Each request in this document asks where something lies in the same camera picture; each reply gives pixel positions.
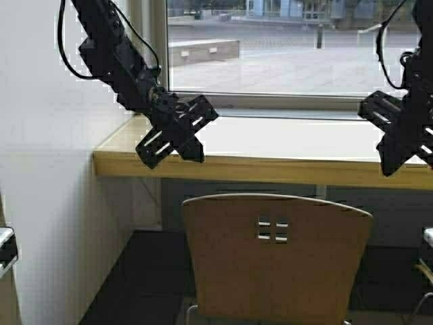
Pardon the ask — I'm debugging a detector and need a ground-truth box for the dark bollard outside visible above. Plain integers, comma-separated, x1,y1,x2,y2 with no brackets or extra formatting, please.
316,24,324,49

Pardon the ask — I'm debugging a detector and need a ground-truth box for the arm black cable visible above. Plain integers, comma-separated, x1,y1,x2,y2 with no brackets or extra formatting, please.
374,0,415,91
57,0,162,81

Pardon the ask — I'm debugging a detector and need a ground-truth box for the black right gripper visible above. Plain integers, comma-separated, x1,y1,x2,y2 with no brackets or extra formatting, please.
358,91,432,176

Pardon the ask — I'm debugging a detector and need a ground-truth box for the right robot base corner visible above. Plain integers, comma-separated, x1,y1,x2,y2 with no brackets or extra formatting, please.
419,227,432,284

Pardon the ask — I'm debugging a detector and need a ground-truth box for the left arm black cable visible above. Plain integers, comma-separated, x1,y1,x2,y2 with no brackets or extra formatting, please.
57,0,162,81

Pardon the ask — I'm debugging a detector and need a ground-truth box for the long wooden window counter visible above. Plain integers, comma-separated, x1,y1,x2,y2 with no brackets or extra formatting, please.
93,116,432,190

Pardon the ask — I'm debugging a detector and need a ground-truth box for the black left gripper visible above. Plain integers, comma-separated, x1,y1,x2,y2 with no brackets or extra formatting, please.
135,88,219,169

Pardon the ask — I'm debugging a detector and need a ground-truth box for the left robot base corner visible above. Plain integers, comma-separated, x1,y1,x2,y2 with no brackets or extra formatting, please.
1,227,19,278

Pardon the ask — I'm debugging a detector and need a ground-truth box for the concrete bench outside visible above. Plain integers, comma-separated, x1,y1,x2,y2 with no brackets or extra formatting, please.
168,39,240,67

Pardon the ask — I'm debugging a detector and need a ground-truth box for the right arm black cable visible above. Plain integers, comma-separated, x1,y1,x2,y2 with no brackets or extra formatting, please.
374,0,415,91

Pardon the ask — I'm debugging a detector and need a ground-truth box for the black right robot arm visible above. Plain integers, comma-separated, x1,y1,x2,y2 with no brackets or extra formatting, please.
358,1,432,177

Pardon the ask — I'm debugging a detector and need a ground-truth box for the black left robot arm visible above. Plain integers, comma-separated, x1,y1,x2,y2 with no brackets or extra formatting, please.
72,1,218,169

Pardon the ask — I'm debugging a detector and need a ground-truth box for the metal handrail outside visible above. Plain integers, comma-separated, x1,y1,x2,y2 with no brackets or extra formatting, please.
357,24,387,57

